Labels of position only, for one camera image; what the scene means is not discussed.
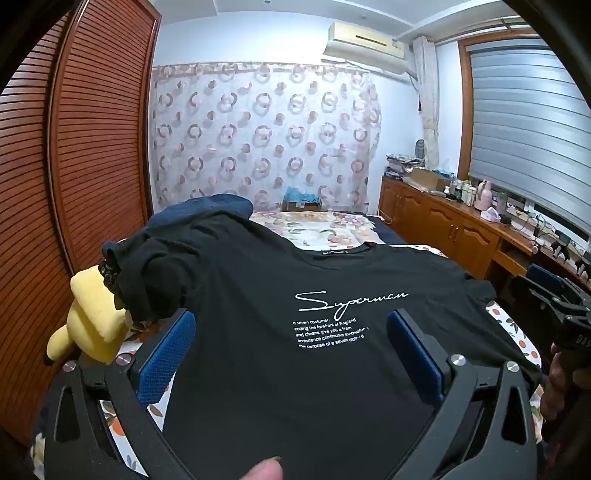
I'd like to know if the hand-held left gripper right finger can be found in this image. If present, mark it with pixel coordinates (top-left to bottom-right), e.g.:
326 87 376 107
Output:
385 308 552 480

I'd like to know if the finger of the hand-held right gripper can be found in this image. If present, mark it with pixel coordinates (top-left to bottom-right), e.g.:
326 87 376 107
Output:
526 264 591 303
510 275 573 326

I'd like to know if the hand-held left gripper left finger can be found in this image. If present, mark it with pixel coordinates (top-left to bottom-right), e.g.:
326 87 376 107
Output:
34 309 197 480

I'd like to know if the black printed t-shirt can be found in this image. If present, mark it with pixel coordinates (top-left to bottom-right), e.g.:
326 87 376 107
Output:
115 210 543 480

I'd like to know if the person's right hand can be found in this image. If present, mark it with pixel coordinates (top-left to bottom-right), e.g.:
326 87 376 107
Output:
546 344 575 418

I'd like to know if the person's left hand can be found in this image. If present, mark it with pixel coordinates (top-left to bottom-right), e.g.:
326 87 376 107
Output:
244 456 283 480

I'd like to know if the orange fruit print sheet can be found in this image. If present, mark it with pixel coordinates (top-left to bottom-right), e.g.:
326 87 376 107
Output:
30 300 546 480

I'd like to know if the yellow plush toy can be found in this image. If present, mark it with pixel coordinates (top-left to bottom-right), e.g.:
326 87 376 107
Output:
45 264 127 365

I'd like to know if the long wooden cabinet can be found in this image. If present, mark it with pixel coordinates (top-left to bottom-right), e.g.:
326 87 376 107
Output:
379 176 591 296

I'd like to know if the group of small bottles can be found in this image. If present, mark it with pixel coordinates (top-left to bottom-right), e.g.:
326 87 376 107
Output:
443 179 478 205

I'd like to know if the navy bed sheet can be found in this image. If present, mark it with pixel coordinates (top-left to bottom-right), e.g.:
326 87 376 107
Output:
369 216 408 245

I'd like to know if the grey window blind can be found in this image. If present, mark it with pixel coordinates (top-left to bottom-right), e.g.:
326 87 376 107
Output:
468 44 591 227

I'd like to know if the open cardboard box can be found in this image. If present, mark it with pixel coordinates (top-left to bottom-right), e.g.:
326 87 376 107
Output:
409 167 451 193

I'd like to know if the navy blue cloth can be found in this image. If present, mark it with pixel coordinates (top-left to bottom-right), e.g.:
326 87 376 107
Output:
147 195 254 232

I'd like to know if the floral quilt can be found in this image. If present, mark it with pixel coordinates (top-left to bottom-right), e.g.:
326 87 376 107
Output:
252 210 444 259

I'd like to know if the stack of folded fabrics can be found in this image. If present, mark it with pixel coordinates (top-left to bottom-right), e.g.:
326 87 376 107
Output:
385 152 424 181

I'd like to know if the cardboard box with blue bags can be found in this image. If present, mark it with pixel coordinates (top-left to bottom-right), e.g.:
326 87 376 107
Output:
281 186 324 212

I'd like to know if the tied lace side curtain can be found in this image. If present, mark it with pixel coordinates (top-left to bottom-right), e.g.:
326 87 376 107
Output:
412 36 439 169

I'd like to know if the brown louvered wardrobe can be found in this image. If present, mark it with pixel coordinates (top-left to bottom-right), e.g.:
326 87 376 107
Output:
0 9 162 444

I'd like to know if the sheer circle-patterned curtain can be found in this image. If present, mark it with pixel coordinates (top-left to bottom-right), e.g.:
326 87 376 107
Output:
150 62 384 215

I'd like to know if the wall air conditioner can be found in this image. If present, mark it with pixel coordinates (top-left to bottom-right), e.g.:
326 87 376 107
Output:
327 21 419 77

